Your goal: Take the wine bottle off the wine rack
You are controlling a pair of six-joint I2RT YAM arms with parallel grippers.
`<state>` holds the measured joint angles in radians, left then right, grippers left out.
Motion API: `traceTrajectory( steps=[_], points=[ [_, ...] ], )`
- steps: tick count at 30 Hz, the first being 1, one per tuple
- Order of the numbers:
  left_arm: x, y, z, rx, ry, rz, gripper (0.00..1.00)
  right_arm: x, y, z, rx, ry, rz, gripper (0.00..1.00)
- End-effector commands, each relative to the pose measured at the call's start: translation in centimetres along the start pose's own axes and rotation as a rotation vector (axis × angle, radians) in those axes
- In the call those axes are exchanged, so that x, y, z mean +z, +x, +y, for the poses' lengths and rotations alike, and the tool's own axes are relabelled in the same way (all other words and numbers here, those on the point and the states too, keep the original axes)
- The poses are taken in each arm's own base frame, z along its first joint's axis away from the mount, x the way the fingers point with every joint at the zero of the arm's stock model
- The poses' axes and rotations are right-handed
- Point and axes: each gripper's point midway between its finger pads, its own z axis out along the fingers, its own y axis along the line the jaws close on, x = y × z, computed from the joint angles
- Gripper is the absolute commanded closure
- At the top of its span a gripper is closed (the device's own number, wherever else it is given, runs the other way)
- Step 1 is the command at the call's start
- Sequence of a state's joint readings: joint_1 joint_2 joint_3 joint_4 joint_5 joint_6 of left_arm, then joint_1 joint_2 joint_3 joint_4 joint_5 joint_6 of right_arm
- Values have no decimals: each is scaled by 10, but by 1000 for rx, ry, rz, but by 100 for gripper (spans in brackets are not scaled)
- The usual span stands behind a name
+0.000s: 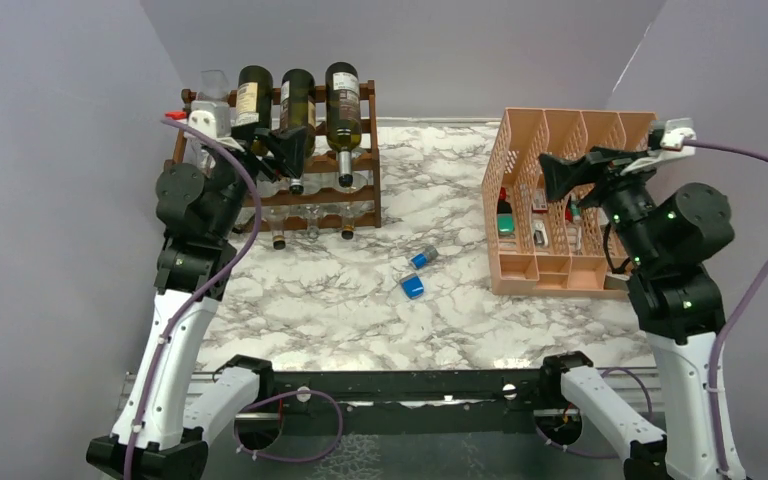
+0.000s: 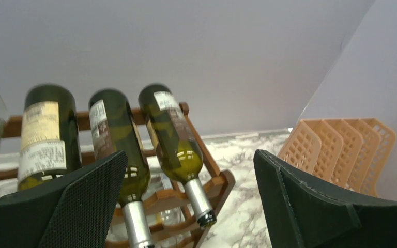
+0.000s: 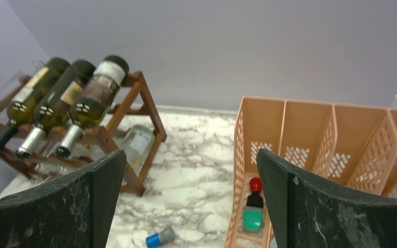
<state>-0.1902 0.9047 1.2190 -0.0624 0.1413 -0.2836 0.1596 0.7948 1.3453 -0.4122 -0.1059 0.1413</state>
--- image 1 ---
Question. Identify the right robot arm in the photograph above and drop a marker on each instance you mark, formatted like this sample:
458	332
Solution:
679	308

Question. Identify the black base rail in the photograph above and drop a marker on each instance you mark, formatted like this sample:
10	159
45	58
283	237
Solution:
509	401

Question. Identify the clear bottle lower middle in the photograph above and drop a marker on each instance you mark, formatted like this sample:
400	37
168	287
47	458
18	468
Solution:
312	214

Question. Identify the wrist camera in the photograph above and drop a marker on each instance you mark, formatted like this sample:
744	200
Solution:
213	119
670	135

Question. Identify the clear glass bottle top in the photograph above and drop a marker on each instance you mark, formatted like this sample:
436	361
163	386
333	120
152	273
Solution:
214	86

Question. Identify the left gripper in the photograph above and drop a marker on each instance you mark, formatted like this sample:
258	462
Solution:
289	146

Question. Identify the green black red stamp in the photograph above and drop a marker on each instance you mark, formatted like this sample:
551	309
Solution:
504	216

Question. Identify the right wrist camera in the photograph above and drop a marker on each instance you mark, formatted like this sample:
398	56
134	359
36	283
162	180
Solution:
670	135

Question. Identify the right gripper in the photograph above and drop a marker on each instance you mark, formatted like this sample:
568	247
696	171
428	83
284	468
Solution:
560	175

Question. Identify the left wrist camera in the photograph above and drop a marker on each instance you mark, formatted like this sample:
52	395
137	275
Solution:
213	119

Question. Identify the blue grey stamp cylinder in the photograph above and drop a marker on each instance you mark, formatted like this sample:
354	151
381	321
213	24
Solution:
423	258

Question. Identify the green wine bottle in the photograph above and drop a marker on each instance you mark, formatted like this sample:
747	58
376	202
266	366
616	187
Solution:
298	107
254	97
343	117

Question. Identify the blue grey stamp cap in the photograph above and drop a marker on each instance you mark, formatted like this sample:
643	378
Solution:
412	286

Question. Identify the wooden wine rack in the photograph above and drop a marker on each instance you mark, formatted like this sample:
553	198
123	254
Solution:
321	186

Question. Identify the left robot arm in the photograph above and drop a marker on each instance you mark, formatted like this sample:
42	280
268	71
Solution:
161	433

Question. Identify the clear bottle lower right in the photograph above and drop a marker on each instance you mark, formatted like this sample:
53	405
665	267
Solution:
348	215

